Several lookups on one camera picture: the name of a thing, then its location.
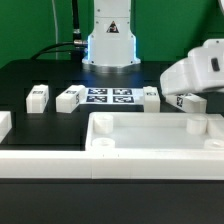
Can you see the white left fence block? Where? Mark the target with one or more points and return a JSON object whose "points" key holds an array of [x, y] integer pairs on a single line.
{"points": [[5, 124]]}

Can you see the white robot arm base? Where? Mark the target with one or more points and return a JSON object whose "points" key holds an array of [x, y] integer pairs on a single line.
{"points": [[111, 45]]}

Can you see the white desk tabletop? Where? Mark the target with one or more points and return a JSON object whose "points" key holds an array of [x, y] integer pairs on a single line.
{"points": [[152, 131]]}

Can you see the white front fence bar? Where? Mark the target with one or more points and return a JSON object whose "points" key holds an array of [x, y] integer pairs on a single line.
{"points": [[93, 165]]}

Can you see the fiducial marker sheet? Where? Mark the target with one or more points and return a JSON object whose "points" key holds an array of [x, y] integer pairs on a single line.
{"points": [[118, 96]]}

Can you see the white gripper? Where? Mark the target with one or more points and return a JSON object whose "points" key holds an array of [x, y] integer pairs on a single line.
{"points": [[201, 71]]}

